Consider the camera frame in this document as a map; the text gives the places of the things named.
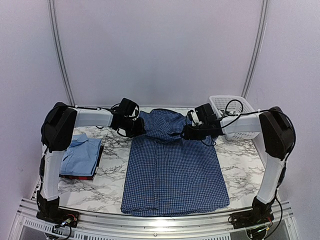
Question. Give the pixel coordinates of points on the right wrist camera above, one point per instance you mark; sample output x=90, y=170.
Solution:
x=193, y=117

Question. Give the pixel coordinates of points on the blue checkered long sleeve shirt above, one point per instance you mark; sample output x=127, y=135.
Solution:
x=170, y=176

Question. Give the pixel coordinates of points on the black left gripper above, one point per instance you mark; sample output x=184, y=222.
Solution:
x=139, y=130

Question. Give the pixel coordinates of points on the aluminium front frame rail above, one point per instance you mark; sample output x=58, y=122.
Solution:
x=106, y=226

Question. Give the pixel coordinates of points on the left aluminium corner post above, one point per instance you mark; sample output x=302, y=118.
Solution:
x=59, y=51

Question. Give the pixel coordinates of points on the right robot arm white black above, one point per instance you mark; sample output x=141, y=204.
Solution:
x=279, y=138

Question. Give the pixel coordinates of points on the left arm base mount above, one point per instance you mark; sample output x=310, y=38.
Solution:
x=59, y=216

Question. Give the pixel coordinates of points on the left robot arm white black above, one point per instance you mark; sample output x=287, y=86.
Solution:
x=56, y=136

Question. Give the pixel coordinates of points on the right aluminium corner post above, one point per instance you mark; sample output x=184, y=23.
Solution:
x=256, y=48

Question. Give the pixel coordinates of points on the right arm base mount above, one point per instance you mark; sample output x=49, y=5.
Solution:
x=249, y=218

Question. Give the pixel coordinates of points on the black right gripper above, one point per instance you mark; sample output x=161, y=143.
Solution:
x=188, y=134

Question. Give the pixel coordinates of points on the white plastic mesh basket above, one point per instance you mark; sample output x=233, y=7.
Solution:
x=244, y=126

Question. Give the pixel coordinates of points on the aluminium corner post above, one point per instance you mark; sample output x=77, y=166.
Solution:
x=256, y=48
x=59, y=51

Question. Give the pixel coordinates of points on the folded light blue shirt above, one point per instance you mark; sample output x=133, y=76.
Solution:
x=81, y=157

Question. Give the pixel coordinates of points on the black white plaid shirt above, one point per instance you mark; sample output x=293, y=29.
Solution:
x=228, y=113

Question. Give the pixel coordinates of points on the folded red black plaid shirt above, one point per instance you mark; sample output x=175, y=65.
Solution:
x=87, y=178

